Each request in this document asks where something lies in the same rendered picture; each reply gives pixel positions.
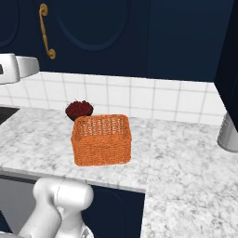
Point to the plain navy cabinet door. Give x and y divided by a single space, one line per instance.
186 37

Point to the navy base cabinet door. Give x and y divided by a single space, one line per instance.
114 214

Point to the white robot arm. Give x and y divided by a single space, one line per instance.
62 198

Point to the orange woven basket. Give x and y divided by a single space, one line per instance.
102 148

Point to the grey appliance front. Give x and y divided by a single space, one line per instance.
15 201

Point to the tall navy cabinet side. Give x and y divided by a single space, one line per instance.
227 62

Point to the dark red bowl of berries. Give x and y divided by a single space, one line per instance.
79 108

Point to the navy cabinet door with oval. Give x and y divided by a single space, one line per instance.
93 28
15 24

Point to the silver cylindrical appliance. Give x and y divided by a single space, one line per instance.
228 134

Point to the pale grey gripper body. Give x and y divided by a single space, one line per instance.
28 66

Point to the black hob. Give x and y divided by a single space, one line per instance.
6 113

